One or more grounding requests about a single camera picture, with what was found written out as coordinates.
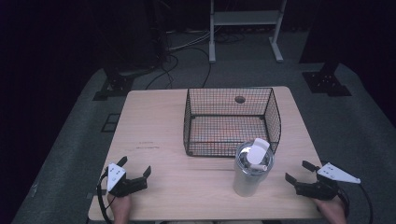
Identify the clear tumbler with white lid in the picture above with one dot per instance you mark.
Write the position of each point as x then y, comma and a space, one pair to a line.
250, 177

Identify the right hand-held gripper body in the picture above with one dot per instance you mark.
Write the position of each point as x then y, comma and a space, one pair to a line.
334, 174

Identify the person's right hand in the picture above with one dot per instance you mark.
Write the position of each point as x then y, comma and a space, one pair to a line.
334, 211

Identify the white metal stand frame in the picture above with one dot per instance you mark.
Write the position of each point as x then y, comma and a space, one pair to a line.
246, 18

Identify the person's left hand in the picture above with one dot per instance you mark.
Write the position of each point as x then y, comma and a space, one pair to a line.
120, 208

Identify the black stand base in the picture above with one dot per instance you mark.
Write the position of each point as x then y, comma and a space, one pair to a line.
327, 82
115, 85

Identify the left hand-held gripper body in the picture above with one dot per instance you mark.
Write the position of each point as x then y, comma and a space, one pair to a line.
115, 178

